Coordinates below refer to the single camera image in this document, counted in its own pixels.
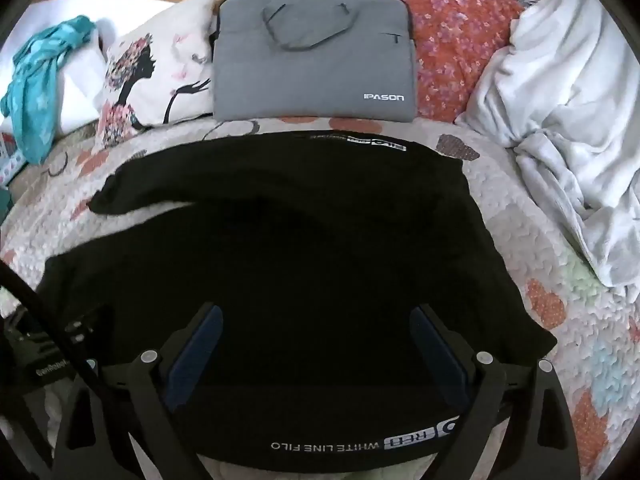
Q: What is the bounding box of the black cable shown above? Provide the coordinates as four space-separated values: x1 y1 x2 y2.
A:
0 260 136 480

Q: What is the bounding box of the heart patterned quilt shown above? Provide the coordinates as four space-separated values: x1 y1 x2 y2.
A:
0 115 640 480

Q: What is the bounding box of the grey laptop bag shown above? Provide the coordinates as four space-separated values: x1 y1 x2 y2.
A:
211 0 418 123

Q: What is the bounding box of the white printed pillow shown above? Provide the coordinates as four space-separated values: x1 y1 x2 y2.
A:
97 0 219 148

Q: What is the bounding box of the white dotted box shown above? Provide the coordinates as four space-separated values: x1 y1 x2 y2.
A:
0 130 28 183

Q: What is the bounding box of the teal cloth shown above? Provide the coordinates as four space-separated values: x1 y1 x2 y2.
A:
0 15 96 165

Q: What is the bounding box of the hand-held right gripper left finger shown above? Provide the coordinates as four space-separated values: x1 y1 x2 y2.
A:
52 302 224 480

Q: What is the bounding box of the white crumpled sheet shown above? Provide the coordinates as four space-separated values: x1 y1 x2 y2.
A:
454 0 640 288

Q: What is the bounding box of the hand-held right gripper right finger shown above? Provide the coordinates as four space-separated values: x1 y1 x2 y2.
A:
409 302 583 480

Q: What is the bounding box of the red floral blanket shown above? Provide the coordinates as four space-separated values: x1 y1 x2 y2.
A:
277 0 526 123

